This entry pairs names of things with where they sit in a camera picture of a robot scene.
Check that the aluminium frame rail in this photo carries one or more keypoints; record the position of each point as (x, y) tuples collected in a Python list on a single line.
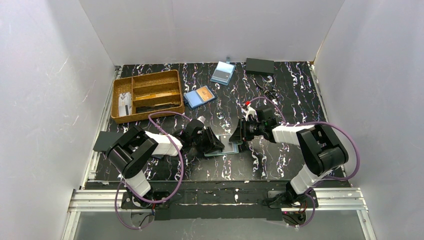
[(329, 199)]

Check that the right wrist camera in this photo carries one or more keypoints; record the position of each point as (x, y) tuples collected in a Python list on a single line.
[(249, 112)]

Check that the white cards in tray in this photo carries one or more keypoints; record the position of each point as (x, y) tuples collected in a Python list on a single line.
[(124, 104)]

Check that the black cards in tray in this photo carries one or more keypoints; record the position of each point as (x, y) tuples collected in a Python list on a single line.
[(156, 107)]

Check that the blue card holder grey card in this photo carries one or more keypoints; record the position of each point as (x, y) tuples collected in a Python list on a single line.
[(223, 73)]

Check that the black box at back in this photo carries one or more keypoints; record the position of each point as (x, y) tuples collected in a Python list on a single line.
[(262, 67)]

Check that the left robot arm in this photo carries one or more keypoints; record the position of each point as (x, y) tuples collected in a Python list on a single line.
[(131, 151)]

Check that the blue card holder orange card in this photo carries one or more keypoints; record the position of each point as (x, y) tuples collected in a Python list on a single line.
[(198, 97)]

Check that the orange card in tray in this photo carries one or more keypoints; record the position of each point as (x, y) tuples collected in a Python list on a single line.
[(153, 96)]

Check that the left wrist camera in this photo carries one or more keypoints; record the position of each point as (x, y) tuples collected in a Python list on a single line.
[(202, 119)]

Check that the woven brown organizer tray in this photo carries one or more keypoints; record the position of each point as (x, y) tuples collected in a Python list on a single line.
[(159, 82)]

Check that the black wallet at left edge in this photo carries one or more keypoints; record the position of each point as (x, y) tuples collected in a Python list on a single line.
[(105, 139)]

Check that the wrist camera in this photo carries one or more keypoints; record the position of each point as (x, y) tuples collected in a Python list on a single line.
[(249, 112), (202, 119)]

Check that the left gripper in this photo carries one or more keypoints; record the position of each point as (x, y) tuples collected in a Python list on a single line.
[(208, 141)]

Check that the black binder clips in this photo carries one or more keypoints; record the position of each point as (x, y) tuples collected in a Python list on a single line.
[(266, 86)]

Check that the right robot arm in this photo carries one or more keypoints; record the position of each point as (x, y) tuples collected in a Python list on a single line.
[(321, 148)]

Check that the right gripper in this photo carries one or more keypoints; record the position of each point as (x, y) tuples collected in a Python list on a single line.
[(245, 132)]

